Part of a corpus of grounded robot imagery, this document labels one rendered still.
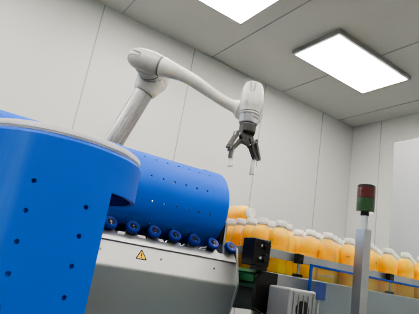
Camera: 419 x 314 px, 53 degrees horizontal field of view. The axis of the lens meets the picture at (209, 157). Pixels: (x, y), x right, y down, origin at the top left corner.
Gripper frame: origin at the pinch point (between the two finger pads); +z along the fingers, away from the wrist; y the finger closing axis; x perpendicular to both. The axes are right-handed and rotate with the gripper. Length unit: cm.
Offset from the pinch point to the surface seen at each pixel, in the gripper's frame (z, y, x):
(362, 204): 14, 12, -51
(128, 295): 56, -51, -13
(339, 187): -106, 409, 215
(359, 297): 46, 13, -52
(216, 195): 19.6, -28.8, -19.4
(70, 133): 29, -102, -69
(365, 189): 8, 13, -52
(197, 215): 27.9, -34.3, -17.9
